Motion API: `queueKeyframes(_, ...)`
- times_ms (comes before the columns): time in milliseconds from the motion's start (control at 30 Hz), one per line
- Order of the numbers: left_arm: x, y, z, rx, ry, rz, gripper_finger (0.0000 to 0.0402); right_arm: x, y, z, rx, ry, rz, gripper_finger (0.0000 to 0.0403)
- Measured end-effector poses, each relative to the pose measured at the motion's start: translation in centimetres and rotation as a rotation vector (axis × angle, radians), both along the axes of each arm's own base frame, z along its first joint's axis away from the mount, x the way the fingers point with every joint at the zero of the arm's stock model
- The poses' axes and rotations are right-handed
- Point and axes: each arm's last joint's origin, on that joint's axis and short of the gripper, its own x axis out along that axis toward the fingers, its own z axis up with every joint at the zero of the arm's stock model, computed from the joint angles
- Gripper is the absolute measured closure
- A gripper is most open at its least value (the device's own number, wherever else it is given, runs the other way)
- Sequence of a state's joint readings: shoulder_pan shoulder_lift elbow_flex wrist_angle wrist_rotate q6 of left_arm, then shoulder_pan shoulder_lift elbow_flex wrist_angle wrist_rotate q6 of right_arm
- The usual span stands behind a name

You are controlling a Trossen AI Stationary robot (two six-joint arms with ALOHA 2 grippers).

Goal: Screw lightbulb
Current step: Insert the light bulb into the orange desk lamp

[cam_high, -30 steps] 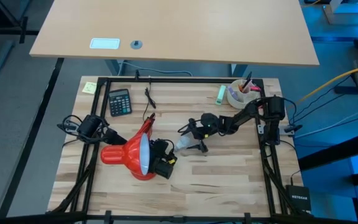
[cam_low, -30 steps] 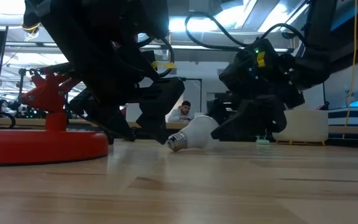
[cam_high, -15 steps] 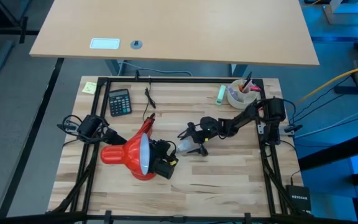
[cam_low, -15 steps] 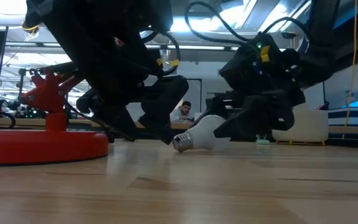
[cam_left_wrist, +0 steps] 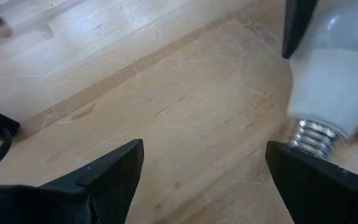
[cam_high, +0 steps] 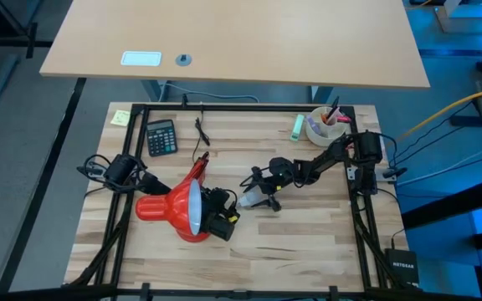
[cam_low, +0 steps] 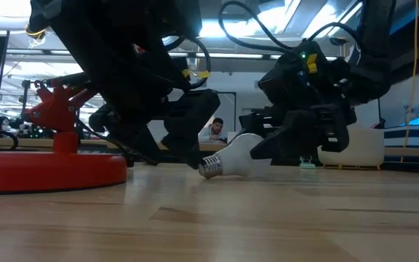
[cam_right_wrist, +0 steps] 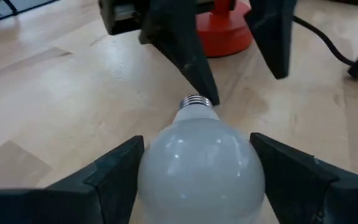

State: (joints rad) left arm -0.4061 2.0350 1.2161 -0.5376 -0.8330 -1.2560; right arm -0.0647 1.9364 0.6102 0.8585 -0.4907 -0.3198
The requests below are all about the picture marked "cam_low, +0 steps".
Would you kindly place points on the blue white striped cushion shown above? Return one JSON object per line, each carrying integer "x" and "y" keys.
{"x": 413, "y": 136}

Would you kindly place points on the white round tub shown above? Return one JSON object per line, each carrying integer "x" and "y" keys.
{"x": 362, "y": 145}

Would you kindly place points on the long ceiling light fixture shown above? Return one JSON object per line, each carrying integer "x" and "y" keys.
{"x": 231, "y": 55}

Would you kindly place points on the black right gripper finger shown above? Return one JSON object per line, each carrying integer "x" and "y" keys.
{"x": 257, "y": 123}
{"x": 289, "y": 138}

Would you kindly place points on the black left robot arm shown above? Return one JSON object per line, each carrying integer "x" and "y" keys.
{"x": 122, "y": 12}

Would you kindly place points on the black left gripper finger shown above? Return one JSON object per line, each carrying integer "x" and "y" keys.
{"x": 140, "y": 142}
{"x": 191, "y": 116}

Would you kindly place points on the red desk lamp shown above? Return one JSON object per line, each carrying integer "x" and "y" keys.
{"x": 42, "y": 171}

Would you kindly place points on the white lightbulb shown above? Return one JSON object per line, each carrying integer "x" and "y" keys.
{"x": 231, "y": 160}

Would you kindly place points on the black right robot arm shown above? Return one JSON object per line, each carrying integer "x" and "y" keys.
{"x": 373, "y": 43}

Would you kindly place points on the person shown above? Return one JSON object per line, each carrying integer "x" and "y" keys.
{"x": 213, "y": 132}

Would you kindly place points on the small green stand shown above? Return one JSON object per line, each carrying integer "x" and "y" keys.
{"x": 307, "y": 163}

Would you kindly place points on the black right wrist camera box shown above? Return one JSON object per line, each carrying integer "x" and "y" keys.
{"x": 289, "y": 80}

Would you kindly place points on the black metal frame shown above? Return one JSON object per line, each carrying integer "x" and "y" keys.
{"x": 235, "y": 109}

